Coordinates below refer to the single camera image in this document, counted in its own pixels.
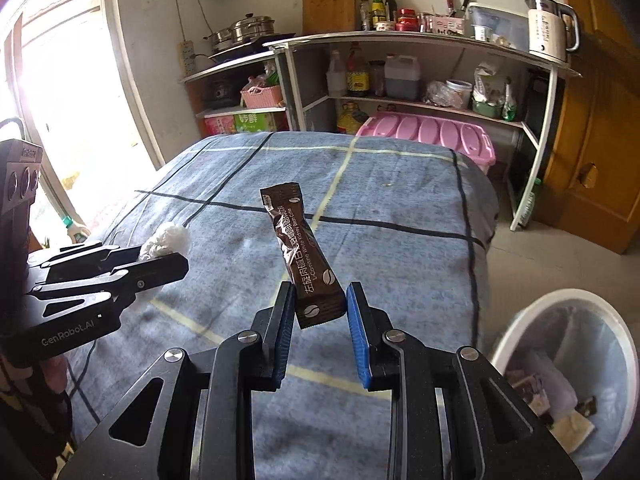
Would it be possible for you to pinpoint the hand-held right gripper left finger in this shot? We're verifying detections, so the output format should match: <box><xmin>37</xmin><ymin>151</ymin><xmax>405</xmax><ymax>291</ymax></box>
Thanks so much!
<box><xmin>57</xmin><ymin>281</ymin><xmax>297</xmax><ymax>480</ymax></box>

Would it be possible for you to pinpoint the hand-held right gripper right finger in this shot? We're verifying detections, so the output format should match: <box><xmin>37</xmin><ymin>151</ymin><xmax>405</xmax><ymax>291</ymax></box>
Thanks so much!
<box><xmin>346</xmin><ymin>281</ymin><xmax>583</xmax><ymax>480</ymax></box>

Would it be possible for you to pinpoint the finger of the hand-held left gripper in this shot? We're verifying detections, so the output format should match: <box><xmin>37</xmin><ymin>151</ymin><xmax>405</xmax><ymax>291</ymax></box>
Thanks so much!
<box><xmin>30</xmin><ymin>252</ymin><xmax>190</xmax><ymax>308</ymax></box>
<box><xmin>27</xmin><ymin>242</ymin><xmax>143</xmax><ymax>283</ymax></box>

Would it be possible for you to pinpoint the white tissue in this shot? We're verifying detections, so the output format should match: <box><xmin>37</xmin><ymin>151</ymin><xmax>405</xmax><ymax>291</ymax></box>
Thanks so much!
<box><xmin>139</xmin><ymin>222</ymin><xmax>193</xmax><ymax>261</ymax></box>

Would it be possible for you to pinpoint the brown coffee sachet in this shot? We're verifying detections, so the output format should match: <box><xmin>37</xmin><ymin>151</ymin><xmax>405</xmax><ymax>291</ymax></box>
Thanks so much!
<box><xmin>260</xmin><ymin>182</ymin><xmax>347</xmax><ymax>331</ymax></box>

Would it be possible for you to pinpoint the white trash bin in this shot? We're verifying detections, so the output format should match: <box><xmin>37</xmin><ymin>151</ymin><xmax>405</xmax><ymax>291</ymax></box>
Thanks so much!
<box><xmin>487</xmin><ymin>287</ymin><xmax>636</xmax><ymax>471</ymax></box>

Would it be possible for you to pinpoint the pale blue bin liner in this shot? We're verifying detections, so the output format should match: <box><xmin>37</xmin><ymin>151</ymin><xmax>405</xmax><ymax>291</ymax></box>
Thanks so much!
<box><xmin>500</xmin><ymin>300</ymin><xmax>631</xmax><ymax>466</ymax></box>

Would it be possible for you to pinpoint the person's left hand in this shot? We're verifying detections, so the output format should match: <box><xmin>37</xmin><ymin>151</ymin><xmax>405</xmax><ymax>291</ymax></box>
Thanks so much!
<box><xmin>46</xmin><ymin>355</ymin><xmax>70</xmax><ymax>397</ymax></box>

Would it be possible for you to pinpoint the white bottle green cap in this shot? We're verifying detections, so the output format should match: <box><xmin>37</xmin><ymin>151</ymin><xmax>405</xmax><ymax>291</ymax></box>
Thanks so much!
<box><xmin>60</xmin><ymin>215</ymin><xmax>92</xmax><ymax>243</ymax></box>

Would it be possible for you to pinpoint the blue checked tablecloth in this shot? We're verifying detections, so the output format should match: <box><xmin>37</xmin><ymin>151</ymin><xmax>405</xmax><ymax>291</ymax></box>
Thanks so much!
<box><xmin>65</xmin><ymin>132</ymin><xmax>501</xmax><ymax>480</ymax></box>

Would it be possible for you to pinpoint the printed cardboard box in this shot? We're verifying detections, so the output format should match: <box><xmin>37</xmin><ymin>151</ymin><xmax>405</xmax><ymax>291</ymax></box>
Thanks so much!
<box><xmin>202</xmin><ymin>110</ymin><xmax>288</xmax><ymax>136</ymax></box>

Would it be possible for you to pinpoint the black rice cooker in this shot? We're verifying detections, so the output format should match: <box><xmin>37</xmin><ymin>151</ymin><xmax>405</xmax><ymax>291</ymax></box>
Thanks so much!
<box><xmin>202</xmin><ymin>77</ymin><xmax>243</xmax><ymax>111</ymax></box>

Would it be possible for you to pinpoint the pink woven basket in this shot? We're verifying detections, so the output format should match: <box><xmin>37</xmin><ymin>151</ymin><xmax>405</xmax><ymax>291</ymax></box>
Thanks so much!
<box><xmin>241</xmin><ymin>84</ymin><xmax>285</xmax><ymax>109</ymax></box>

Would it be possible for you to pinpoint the green plastic bottle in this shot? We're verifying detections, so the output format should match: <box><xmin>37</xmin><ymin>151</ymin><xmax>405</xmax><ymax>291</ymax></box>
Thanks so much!
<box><xmin>517</xmin><ymin>177</ymin><xmax>543</xmax><ymax>226</ymax></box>

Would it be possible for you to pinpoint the yellow cooking oil bottle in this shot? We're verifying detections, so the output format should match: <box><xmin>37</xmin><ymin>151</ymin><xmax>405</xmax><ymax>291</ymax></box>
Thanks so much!
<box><xmin>336</xmin><ymin>101</ymin><xmax>368</xmax><ymax>135</ymax></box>

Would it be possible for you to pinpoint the black induction cooker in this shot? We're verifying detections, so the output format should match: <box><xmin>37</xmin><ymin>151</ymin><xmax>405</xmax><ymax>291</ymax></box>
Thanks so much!
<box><xmin>207</xmin><ymin>34</ymin><xmax>296</xmax><ymax>61</ymax></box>

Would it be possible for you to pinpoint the clear plastic bag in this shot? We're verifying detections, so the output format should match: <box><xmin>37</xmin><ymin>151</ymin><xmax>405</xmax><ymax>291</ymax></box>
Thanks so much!
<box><xmin>422</xmin><ymin>80</ymin><xmax>453</xmax><ymax>108</ymax></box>

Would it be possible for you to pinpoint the dark jar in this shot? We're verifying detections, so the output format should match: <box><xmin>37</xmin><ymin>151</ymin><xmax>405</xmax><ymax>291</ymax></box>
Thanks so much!
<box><xmin>369</xmin><ymin>60</ymin><xmax>386</xmax><ymax>97</ymax></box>

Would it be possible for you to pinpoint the white jug dark liquid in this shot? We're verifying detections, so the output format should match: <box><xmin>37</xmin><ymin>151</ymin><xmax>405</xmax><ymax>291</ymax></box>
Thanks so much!
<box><xmin>384</xmin><ymin>55</ymin><xmax>421</xmax><ymax>100</ymax></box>

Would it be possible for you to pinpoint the steel steamer pot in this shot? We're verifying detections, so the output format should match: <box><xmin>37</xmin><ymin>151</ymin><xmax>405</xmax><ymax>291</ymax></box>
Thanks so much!
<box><xmin>231</xmin><ymin>12</ymin><xmax>276</xmax><ymax>41</ymax></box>

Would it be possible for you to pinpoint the large soy sauce bottle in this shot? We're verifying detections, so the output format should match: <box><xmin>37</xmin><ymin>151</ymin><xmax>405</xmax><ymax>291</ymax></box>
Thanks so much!
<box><xmin>346</xmin><ymin>42</ymin><xmax>371</xmax><ymax>97</ymax></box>

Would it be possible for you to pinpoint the white plastic tub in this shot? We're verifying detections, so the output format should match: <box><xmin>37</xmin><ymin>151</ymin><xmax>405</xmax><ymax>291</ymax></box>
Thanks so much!
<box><xmin>446</xmin><ymin>79</ymin><xmax>473</xmax><ymax>110</ymax></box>

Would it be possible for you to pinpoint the white food bag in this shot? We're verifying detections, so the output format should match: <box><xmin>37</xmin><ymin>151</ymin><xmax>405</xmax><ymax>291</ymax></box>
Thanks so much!
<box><xmin>472</xmin><ymin>62</ymin><xmax>516</xmax><ymax>121</ymax></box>

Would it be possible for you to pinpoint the white shelf unit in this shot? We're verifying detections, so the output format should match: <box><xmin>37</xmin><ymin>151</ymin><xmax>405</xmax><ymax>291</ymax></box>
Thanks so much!
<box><xmin>182</xmin><ymin>30</ymin><xmax>583</xmax><ymax>231</ymax></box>

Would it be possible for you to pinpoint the wooden door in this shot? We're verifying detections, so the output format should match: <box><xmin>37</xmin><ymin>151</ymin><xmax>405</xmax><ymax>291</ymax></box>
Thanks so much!
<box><xmin>532</xmin><ymin>0</ymin><xmax>640</xmax><ymax>256</ymax></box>

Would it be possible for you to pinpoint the wooden cutting board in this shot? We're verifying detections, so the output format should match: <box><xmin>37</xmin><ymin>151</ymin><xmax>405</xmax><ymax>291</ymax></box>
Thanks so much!
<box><xmin>301</xmin><ymin>0</ymin><xmax>357</xmax><ymax>36</ymax></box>

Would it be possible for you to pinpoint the pink knife holder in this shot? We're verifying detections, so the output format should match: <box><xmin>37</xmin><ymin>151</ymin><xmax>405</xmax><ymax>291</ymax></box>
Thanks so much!
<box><xmin>431</xmin><ymin>15</ymin><xmax>466</xmax><ymax>36</ymax></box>

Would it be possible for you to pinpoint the clear storage box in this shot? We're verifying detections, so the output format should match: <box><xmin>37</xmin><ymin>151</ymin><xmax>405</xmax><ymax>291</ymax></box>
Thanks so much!
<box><xmin>467</xmin><ymin>2</ymin><xmax>531</xmax><ymax>51</ymax></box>

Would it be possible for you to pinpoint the white electric kettle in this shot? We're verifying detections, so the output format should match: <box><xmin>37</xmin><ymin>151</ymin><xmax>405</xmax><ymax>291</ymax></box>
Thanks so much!
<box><xmin>527</xmin><ymin>0</ymin><xmax>581</xmax><ymax>63</ymax></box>

